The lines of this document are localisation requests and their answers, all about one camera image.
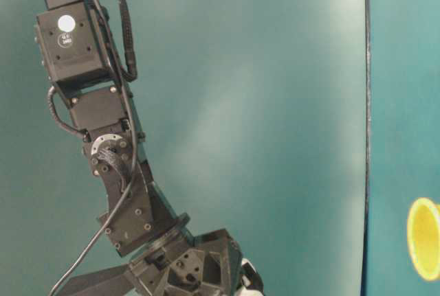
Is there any yellow plastic cup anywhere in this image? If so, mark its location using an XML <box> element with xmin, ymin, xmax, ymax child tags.
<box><xmin>407</xmin><ymin>198</ymin><xmax>439</xmax><ymax>281</ymax></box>

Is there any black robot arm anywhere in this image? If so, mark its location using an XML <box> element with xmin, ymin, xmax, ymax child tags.
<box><xmin>35</xmin><ymin>0</ymin><xmax>243</xmax><ymax>295</ymax></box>

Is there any black and white wrist camera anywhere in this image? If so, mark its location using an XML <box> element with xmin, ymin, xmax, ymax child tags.
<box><xmin>234</xmin><ymin>258</ymin><xmax>264</xmax><ymax>296</ymax></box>

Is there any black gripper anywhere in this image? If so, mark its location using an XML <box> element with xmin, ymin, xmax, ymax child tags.
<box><xmin>50</xmin><ymin>229</ymin><xmax>243</xmax><ymax>295</ymax></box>

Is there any black ribbed cable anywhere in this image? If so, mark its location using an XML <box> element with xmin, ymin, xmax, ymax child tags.
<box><xmin>88</xmin><ymin>0</ymin><xmax>139</xmax><ymax>80</ymax></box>

